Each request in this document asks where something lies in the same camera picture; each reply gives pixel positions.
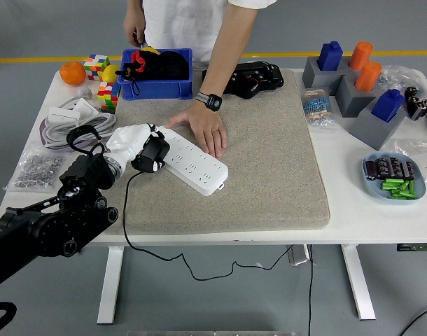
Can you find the person's right hand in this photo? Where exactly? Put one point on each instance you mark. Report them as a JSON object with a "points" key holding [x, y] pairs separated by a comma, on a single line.
{"points": [[133, 29]]}

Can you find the person's left hand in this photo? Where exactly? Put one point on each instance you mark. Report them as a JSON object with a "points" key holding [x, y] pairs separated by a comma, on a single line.
{"points": [[206, 126]]}

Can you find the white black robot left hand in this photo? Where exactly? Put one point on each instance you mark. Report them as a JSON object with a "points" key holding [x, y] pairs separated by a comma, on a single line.
{"points": [[127, 140]]}

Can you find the black plug adapter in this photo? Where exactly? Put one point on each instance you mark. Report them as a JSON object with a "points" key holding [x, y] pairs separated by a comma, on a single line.
{"points": [[155, 148]]}

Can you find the white power strip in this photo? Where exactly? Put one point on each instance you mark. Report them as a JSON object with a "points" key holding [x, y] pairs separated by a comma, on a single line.
{"points": [[196, 168]]}

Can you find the person's left forearm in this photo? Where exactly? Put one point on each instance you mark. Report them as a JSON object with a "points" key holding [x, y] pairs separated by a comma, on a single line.
{"points": [[227, 49]]}

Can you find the person's right forearm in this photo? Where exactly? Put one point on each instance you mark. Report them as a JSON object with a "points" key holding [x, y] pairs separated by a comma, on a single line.
{"points": [[135, 6]]}

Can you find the black wrist watch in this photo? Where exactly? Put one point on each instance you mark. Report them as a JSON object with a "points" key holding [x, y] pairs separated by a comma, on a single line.
{"points": [[213, 101]]}

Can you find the yellow item in bin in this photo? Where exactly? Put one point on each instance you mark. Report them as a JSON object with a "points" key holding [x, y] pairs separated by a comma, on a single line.
{"points": [[150, 50]]}

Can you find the red and black pouch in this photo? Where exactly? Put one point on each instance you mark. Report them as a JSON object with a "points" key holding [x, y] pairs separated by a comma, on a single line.
{"points": [[138, 63]]}

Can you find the multicoloured puzzle cube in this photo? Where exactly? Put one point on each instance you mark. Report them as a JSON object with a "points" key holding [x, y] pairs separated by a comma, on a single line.
{"points": [[96, 67], [108, 96]]}

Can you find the person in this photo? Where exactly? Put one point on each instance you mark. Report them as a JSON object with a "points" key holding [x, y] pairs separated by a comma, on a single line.
{"points": [[182, 24]]}

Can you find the yellow lemon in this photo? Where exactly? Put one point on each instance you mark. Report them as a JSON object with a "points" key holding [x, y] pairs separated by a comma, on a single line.
{"points": [[111, 73]]}

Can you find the black cloth bundle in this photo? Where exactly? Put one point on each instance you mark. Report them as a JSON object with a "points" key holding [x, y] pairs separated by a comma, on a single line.
{"points": [[171, 66]]}

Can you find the blue plastic bin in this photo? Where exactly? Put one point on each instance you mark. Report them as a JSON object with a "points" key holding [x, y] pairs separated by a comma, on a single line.
{"points": [[157, 89]]}

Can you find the grey-brown mat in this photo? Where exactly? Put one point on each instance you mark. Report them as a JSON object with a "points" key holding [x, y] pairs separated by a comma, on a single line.
{"points": [[269, 157]]}

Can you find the black device housing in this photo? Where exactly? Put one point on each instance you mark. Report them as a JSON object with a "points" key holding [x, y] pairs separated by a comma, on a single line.
{"points": [[262, 80]]}

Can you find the orange fruit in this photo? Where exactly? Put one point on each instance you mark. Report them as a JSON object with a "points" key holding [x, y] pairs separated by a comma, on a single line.
{"points": [[72, 73]]}

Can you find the clear bag of screws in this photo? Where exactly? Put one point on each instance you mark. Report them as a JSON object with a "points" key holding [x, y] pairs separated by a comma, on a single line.
{"points": [[35, 169]]}

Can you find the clear bag of resistors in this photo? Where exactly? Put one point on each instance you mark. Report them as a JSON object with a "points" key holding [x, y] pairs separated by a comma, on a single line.
{"points": [[316, 108]]}

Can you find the grey holder block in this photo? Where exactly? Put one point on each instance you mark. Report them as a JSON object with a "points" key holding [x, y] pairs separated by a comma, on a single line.
{"points": [[351, 101], [371, 131], [311, 77]]}

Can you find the blue peg block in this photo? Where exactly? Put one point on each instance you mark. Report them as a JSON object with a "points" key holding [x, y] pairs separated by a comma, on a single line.
{"points": [[386, 105], [329, 56]]}

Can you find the white table leg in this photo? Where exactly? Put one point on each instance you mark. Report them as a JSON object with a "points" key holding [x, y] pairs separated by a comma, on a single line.
{"points": [[110, 283], [358, 283]]}

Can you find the silver box under table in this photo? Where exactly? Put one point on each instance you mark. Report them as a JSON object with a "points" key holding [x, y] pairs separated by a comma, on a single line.
{"points": [[297, 255]]}

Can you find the orange cylinder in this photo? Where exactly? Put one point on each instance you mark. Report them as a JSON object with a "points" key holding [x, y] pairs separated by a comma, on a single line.
{"points": [[367, 77], [360, 54]]}

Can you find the black capacitor with print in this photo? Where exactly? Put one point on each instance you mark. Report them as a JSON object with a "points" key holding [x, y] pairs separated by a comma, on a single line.
{"points": [[370, 169], [382, 167], [410, 171], [396, 167]]}

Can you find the light blue plate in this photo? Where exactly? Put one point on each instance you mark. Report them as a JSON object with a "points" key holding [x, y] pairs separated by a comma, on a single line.
{"points": [[374, 189]]}

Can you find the small green cylinder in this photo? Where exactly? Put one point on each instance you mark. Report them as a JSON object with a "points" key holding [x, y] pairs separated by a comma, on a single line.
{"points": [[390, 186], [411, 187], [388, 181], [400, 181], [402, 196], [404, 186]]}

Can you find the crumpled clear plastic bag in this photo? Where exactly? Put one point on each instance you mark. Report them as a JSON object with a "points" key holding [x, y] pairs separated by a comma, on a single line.
{"points": [[402, 73]]}

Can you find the flat clear plastic bag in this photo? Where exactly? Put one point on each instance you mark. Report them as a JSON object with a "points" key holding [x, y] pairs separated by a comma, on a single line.
{"points": [[413, 147]]}

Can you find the table height control panel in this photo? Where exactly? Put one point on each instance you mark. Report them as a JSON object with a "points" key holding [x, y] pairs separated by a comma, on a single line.
{"points": [[416, 247]]}

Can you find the white square switch panel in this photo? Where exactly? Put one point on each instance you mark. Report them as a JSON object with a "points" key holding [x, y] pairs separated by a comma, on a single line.
{"points": [[85, 106]]}

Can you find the white switch box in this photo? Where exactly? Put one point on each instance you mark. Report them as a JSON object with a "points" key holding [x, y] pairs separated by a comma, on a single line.
{"points": [[61, 115]]}

